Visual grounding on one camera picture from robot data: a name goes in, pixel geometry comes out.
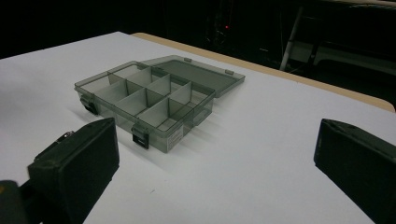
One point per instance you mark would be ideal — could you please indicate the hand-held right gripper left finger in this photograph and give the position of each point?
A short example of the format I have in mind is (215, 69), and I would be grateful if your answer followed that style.
(77, 165)

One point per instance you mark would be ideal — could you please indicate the white metal stand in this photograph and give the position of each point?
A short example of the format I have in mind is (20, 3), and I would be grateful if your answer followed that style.
(330, 46)

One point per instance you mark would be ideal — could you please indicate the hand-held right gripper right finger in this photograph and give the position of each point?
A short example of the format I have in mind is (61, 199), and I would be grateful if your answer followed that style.
(358, 161)

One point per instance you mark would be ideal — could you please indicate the dark equipment with red light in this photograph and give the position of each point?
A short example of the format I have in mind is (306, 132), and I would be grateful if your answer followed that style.
(222, 29)

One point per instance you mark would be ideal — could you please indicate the clear grey compartment organizer box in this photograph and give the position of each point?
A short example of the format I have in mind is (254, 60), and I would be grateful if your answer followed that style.
(155, 99)

